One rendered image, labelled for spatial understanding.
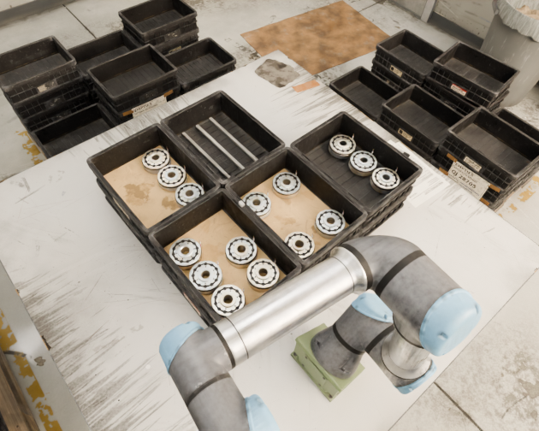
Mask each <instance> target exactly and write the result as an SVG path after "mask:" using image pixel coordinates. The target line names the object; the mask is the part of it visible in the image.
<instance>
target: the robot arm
mask: <svg viewBox="0 0 539 431"><path fill-rule="evenodd" d="M368 290H371V291H373V292H374V293H375V294H374V293H370V292H366V291H368ZM352 293H354V294H358V295H359V294H360V295H359V296H358V297H357V298H356V299H355V300H353V301H352V303H351V304H350V306H349V307H348V308H347V309H346V310H345V311H344V312H343V314H342V315H341V316H340V317H339V318H338V319H337V320H336V321H335V323H334V324H333V325H331V326H329V327H327V328H325V329H323V330H321V331H319V332H318V333H316V334H315V336H314V337H313V338H312V339H311V350H312V353H313V355H314V357H315V358H316V360H317V361H318V362H319V363H320V365H321V366H322V367H323V368H324V369H325V370H326V371H328V372H329V373H330V374H331V375H333V376H335V377H337V378H340V379H348V378H350V377H351V376H352V375H353V374H354V373H355V372H356V370H357V368H358V366H359V363H360V361H361V359H362V356H363V355H364V354H365V353H367V354H368V355H369V356H370V357H371V359H372V360H373V361H374V362H375V363H376V365H377V366H378V367H379V368H380V370H381V371H382V372H383V374H385V375H386V376H387V378H388V379H389V380H390V381H391V382H392V384H393V386H394V387H395V388H397V389H398V391H399V392H400V393H402V394H408V393H411V392H412V391H413V390H415V389H416V388H418V387H420V386H421V385H422V384H423V383H425V382H426V381H427V380H428V379H429V378H430V377H431V376H432V375H433V374H434V373H435V372H436V371H437V367H436V365H435V363H434V361H433V360H432V359H431V358H430V353H431V354H432V355H434V356H436V357H440V356H443V355H445V354H447V353H449V352H450V351H451V350H452V349H454V348H455V347H456V346H457V345H459V344H460V343H461V342H462V341H463V340H464V339H465V338H466V337H467V336H468V335H469V334H470V333H471V330H472V329H473V328H475V326H476V325H477V324H478V323H479V321H480V319H481V316H482V308H481V306H480V305H479V303H478V302H477V301H476V300H475V299H474V298H473V297H472V296H471V294H470V293H469V292H467V291H466V290H465V289H463V288H462V287H461V286H460V285H459V284H458V283H457V282H455V281H454V280H453V279H452V278H451V277H450V276H449V275H448V274H447V273H446V272H444V271H443V270H442V269H441V268H440V267H439V266H438V265H437V264H436V263H435V262H434V261H432V260H431V259H430V258H429V257H428V256H427V255H426V254H425V253H424V252H423V251H422V250H421V249H420V248H419V247H418V246H416V245H415V244H413V243H412V242H411V241H408V240H406V239H402V238H399V237H396V236H389V235H371V236H364V237H360V238H356V239H352V240H348V241H347V242H345V243H343V244H341V245H338V246H337V247H335V248H334V249H333V250H332V251H331V253H330V257H329V258H327V259H326V260H324V261H322V262H320V263H319V264H317V265H315V266H314V267H312V268H310V269H308V270H306V271H305V272H304V273H302V274H300V275H298V276H296V277H294V278H292V279H291V280H289V281H287V282H286V283H284V284H282V285H281V286H279V287H277V288H276V289H274V290H272V291H270V292H268V293H266V294H264V295H263V296H262V297H260V298H258V299H256V300H254V301H253V302H251V303H249V304H248V305H246V306H244V307H242V308H241V309H239V310H236V311H235V312H234V313H232V314H231V315H229V316H226V317H225V318H223V319H221V320H220V321H219V322H216V323H214V324H212V325H211V326H209V327H207V328H206V329H204V328H203V327H201V326H200V325H199V324H198V323H197V322H187V323H185V324H184V323H182V324H180V325H178V326H176V327H174V328H172V329H171V330H170V331H169V332H167V333H166V334H165V336H164V337H163V339H162V340H161V342H160V345H159V353H160V355H161V358H162V360H163V362H164V364H165V367H166V369H167V372H168V374H169V375H170V376H171V378H172V380H173V382H174V384H175V385H176V387H177V389H178V391H179V393H180V395H181V397H182V399H183V401H184V403H185V405H186V407H187V409H188V411H189V413H190V415H191V417H192V419H193V421H194V423H195V425H196V427H197V428H198V431H280V429H279V427H278V425H277V423H276V421H275V418H274V417H273V415H272V414H271V412H270V410H269V408H268V407H267V405H266V404H265V403H264V401H263V400H262V399H261V398H260V397H259V396H258V395H257V394H253V395H251V396H249V397H245V398H244V397H243V395H242V393H241V392H240V390H239V388H238V387H237V386H236V384H235V383H234V380H233V378H232V377H231V375H230V374H229V371H230V370H232V369H233V368H235V367H236V366H238V365H239V364H241V363H243V362H245V360H247V359H248V358H250V357H252V356H254V355H255V354H257V353H259V352H260V351H261V350H263V349H264V348H266V347H268V346H269V345H271V344H273V343H274V342H276V341H277V340H279V339H280V338H282V337H284V336H285V335H287V334H289V333H290V332H292V331H293V330H294V329H296V328H298V327H300V326H301V325H303V324H304V323H306V322H308V321H309V320H310V319H312V318H313V317H315V316H317V315H319V314H320V313H322V312H323V311H325V310H326V309H328V308H329V307H331V306H332V305H334V304H336V303H338V302H339V301H341V300H342V299H343V298H345V297H347V296H348V295H350V294H352Z"/></svg>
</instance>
